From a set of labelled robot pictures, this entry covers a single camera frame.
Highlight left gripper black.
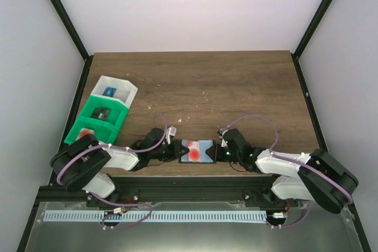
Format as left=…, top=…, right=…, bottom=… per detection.
left=149, top=140, right=190, bottom=162

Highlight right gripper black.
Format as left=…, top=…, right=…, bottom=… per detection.
left=206, top=144, right=242, bottom=163

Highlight black leather card holder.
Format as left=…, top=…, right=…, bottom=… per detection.
left=178, top=139, right=215, bottom=164

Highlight white card red dots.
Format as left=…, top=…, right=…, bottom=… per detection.
left=187, top=140, right=201, bottom=162

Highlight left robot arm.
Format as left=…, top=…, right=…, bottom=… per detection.
left=50, top=127, right=190, bottom=207

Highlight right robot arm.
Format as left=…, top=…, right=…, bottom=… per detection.
left=206, top=129, right=359, bottom=214

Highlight dark card in bin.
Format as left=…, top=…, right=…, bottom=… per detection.
left=91, top=107, right=110, bottom=121

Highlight blue card in bin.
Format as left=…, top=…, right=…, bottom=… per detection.
left=103, top=87, right=116, bottom=97

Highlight red and white card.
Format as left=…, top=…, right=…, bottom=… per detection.
left=76, top=128, right=95, bottom=140

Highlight green plastic bin front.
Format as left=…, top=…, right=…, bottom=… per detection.
left=64, top=117, right=119, bottom=145

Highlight white plastic bin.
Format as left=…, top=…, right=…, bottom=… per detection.
left=90, top=76, right=138, bottom=109

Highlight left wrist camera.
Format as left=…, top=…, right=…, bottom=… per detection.
left=165, top=126, right=177, bottom=145

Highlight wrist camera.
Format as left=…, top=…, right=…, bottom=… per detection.
left=165, top=126, right=177, bottom=145
left=218, top=129, right=227, bottom=148

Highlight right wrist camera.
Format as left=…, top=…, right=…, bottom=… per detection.
left=218, top=129, right=227, bottom=148

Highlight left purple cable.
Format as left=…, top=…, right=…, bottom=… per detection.
left=57, top=113, right=169, bottom=208

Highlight purple cable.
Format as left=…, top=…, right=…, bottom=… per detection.
left=57, top=113, right=169, bottom=208
left=221, top=115, right=354, bottom=204

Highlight black aluminium frame rail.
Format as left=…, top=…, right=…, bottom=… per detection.
left=38, top=175, right=281, bottom=210

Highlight light blue cable duct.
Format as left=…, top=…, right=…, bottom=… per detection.
left=43, top=210, right=267, bottom=224

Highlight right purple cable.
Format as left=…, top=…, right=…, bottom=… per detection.
left=221, top=115, right=354, bottom=204

